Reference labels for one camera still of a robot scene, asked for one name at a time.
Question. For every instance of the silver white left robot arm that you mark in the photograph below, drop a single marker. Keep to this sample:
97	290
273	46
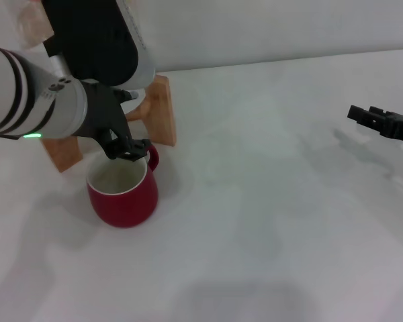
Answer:
27	100

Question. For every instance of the wooden dispenser stand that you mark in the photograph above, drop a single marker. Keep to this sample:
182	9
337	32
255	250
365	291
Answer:
161	107

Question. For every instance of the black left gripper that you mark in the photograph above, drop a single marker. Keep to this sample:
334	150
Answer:
102	114

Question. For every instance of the red cup with white inside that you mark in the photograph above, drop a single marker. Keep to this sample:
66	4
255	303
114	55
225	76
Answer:
127	208

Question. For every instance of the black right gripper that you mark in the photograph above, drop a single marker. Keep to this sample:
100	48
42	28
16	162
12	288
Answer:
401	129

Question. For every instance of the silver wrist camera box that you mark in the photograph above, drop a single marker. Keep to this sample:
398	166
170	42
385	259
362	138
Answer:
97	40

